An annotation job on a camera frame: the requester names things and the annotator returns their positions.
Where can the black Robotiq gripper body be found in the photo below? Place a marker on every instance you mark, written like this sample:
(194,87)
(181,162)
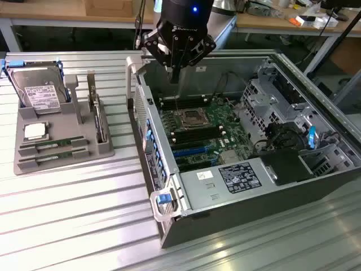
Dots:
(183,17)

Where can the green RAM stick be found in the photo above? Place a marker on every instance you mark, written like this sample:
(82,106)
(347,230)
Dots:
(53,143)
(55,156)

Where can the black RAM slot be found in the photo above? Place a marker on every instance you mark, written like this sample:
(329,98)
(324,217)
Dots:
(196,136)
(184,105)
(183,99)
(194,131)

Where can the thin socket locking lever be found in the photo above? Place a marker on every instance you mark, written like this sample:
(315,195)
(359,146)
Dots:
(176,107)

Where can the CPU socket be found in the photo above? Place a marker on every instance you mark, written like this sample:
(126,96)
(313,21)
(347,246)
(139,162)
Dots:
(195,118)

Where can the cluttered wooden desk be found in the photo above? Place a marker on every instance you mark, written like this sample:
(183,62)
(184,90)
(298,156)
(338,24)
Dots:
(268,22)

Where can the silver disk bay cage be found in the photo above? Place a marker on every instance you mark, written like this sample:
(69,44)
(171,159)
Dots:
(265,101)

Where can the graphics card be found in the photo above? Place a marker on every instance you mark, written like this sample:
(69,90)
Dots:
(97,113)

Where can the green motherboard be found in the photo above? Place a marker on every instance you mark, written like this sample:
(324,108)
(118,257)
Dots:
(225,141)

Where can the blue disk caddy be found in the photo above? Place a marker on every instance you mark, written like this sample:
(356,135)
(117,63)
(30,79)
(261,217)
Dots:
(63,73)

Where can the blue expansion slot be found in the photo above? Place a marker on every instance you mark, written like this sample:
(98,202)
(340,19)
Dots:
(191,152)

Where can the orange and white small box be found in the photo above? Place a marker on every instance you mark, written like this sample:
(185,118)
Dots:
(299,20)

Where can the black expansion slot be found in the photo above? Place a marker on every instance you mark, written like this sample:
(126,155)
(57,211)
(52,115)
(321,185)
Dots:
(194,163)

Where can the black fan shroud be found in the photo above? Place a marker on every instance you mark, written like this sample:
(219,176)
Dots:
(282,138)

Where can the silver hard disk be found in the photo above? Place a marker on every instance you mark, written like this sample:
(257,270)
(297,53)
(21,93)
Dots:
(36,84)

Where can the silver power supply unit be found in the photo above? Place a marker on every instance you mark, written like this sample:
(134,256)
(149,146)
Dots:
(203,189)

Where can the blue disk bay latch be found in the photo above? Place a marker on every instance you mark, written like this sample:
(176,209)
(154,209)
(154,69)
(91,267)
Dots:
(312,138)

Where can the silver CPU chip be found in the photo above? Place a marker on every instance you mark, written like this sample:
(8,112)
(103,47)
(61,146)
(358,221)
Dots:
(35,131)

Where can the black slanted pole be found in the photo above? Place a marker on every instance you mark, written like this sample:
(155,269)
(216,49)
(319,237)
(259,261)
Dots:
(348,34)

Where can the grey parts rack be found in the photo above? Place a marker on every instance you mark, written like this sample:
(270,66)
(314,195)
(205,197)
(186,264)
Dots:
(56,166)

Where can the open black PC case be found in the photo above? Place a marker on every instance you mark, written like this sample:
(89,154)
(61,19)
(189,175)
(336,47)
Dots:
(282,203)

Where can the wooden desk with grey frame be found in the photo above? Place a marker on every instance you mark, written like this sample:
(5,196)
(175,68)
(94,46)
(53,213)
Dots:
(56,14)

